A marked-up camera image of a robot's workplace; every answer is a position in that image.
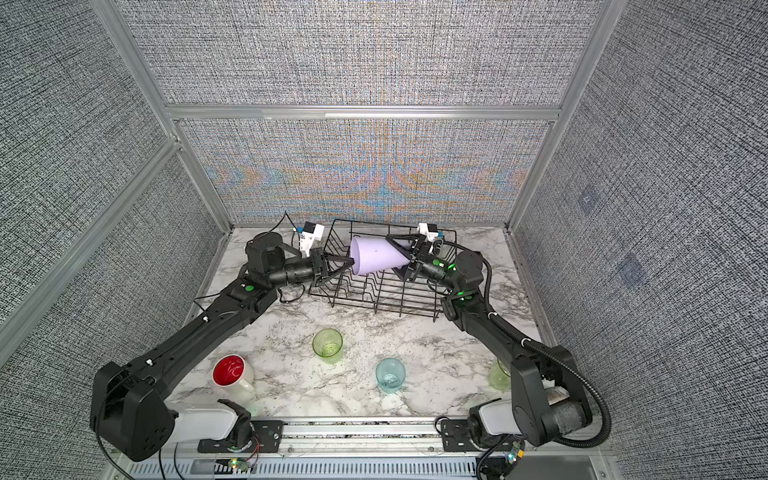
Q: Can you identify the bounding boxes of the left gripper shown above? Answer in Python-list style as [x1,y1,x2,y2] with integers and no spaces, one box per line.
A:
[269,250,354,291]

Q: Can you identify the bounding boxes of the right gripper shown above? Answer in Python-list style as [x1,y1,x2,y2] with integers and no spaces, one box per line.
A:
[384,237,462,297]

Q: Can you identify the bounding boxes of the purple plastic cup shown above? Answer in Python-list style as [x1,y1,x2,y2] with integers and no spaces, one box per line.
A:
[350,236,410,276]

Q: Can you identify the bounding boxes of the black wire dish rack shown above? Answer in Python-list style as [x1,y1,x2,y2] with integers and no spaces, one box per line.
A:
[309,218,447,320]

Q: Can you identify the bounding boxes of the green transparent cup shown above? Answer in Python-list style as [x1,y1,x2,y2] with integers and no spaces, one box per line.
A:
[312,328,344,364]

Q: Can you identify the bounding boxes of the teal transparent cup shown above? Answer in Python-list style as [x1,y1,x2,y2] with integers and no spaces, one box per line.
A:
[375,358,406,394]

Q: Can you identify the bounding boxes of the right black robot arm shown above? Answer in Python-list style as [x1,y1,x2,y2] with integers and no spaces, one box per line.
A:
[386,234,612,448]

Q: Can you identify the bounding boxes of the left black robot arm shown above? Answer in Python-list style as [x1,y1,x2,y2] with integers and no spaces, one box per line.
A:
[89,232,356,461]

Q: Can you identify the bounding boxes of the light green glass cup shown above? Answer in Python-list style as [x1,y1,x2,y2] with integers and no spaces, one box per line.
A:
[487,360,511,392]

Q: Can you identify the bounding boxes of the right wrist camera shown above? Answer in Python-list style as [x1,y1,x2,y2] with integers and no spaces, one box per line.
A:
[417,222,443,243]

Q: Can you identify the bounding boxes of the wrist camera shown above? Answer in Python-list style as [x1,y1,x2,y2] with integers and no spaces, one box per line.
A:
[417,222,443,243]
[296,222,325,258]

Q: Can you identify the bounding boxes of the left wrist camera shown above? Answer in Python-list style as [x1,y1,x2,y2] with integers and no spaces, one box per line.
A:
[296,222,325,258]

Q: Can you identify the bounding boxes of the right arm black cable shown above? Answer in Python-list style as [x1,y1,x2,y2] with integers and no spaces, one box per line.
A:
[437,239,613,450]

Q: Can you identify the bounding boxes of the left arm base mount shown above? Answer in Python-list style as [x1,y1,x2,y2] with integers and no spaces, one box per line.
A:
[197,399,285,454]

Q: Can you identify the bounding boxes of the aluminium front rail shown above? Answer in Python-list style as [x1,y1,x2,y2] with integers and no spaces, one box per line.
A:
[107,415,613,463]

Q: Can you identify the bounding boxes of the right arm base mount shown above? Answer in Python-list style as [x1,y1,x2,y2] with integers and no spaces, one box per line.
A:
[434,398,514,453]

